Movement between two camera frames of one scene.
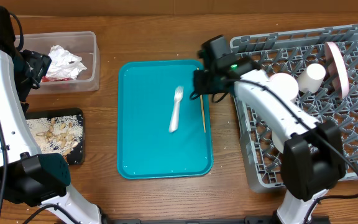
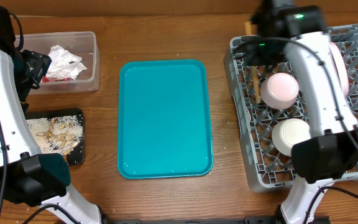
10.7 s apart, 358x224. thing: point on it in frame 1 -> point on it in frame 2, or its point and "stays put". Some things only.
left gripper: [38, 62] stays put
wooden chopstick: [202, 112] -> [248, 32]
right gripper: [201, 87] -> [251, 58]
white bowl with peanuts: [286, 83] stays put
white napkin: [62, 64] stays put
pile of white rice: [58, 135] stays put
